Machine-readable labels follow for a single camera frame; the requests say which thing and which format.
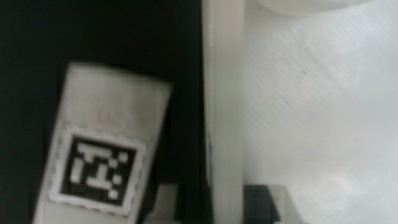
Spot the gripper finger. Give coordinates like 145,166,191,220
244,185,281,224

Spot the white leg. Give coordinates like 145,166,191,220
33,62,173,224

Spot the white square table top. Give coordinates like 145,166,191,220
203,0,398,224

